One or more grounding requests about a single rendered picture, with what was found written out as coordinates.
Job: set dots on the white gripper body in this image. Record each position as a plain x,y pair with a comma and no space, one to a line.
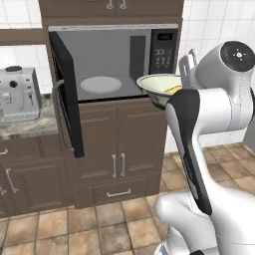
188,68

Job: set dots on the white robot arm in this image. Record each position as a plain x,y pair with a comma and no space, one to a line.
215,109

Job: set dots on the microwave start button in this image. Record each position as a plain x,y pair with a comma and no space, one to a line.
168,62

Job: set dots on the yellow potato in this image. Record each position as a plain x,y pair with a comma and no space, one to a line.
174,89

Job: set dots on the white bowl with green base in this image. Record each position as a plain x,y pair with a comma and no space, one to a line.
156,87

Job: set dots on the brown cupboard door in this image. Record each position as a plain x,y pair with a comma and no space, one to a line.
98,142
152,7
76,7
40,186
142,139

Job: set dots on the grey microwave oven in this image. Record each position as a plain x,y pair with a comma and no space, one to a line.
103,56

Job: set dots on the white microwave turntable plate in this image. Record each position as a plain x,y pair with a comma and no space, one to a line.
101,84

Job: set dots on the black microwave door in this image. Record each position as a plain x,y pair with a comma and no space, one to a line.
69,99

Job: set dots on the brown drawer front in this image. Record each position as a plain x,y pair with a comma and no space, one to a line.
119,186
23,148

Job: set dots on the silver coffee machine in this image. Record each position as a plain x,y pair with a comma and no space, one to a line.
20,96

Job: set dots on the brown wall cupboard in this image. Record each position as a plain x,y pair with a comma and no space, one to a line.
21,36

